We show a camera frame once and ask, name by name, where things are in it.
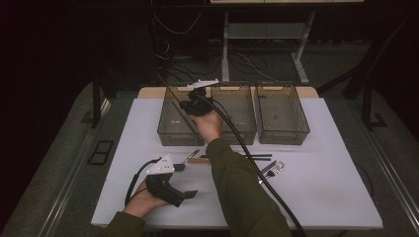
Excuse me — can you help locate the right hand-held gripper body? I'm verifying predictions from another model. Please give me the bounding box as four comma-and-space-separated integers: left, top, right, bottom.
179, 78, 220, 117

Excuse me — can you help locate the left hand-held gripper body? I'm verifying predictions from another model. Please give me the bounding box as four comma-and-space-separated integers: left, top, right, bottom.
144, 154, 186, 208

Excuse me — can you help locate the dark metal spoon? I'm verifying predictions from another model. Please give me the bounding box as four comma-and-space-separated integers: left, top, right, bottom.
179, 148, 202, 166

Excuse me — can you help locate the translucent grey plastic bin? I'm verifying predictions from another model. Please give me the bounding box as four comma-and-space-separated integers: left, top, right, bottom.
156, 86, 207, 147
209, 82, 258, 146
255, 81, 311, 146

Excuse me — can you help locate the wooden-handled steel fork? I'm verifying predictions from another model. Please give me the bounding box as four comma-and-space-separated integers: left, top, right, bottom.
258, 160, 287, 186

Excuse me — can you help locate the person's right hand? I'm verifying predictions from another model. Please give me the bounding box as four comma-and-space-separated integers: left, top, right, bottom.
191, 110, 225, 144

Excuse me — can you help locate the person's left hand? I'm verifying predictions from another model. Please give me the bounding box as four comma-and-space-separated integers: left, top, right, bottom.
122, 180, 172, 219

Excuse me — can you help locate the wooden table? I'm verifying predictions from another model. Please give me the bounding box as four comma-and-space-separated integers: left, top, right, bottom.
136, 86, 320, 100

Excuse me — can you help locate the white metal desk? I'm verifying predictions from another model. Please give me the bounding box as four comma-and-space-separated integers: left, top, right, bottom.
209, 0, 366, 86

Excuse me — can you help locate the black metal stand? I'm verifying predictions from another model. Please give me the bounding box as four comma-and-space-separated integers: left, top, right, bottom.
361, 78, 389, 130
80, 73, 103, 129

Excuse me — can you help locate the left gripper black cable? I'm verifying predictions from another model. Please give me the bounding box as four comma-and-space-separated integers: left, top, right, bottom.
124, 157, 162, 206

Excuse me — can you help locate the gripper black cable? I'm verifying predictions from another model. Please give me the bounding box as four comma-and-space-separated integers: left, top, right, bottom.
124, 157, 162, 206
194, 92, 308, 237

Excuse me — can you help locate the tangle of black floor cables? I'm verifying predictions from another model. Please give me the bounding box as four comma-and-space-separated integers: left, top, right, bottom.
157, 36, 285, 85

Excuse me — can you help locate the black floor socket frame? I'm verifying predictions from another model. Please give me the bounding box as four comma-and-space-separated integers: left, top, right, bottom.
86, 139, 115, 166

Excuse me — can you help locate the white hanging cable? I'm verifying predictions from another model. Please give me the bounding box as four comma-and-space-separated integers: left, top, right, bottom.
152, 11, 204, 36

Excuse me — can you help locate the metal floor rail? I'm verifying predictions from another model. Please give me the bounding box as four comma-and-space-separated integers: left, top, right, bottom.
359, 127, 419, 225
41, 98, 113, 237

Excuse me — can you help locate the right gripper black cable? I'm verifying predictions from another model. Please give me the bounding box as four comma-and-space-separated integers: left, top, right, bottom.
194, 92, 308, 237

